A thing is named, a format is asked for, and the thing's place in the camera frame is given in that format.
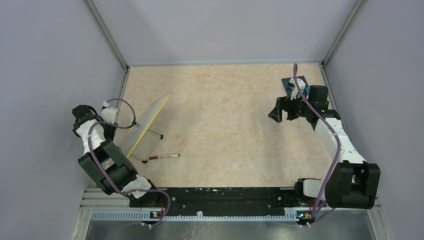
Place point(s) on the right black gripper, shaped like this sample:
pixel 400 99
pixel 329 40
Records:
pixel 285 104

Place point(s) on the white marker pen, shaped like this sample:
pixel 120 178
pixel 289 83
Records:
pixel 164 156

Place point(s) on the yellow framed whiteboard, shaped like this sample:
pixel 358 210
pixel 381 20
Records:
pixel 141 142

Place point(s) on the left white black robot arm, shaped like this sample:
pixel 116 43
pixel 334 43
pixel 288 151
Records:
pixel 104 162

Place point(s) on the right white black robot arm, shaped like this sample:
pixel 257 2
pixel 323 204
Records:
pixel 352 181

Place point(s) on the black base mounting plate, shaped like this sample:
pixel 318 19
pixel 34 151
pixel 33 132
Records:
pixel 225 201

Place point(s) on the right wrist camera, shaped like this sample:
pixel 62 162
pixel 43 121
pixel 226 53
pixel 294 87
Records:
pixel 292 88

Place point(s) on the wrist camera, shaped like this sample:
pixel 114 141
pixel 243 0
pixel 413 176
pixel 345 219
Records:
pixel 108 113
pixel 292 88

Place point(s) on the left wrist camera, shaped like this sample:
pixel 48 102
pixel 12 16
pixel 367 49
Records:
pixel 108 113

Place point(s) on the white cable duct rail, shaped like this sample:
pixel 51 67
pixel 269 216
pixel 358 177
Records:
pixel 147 216

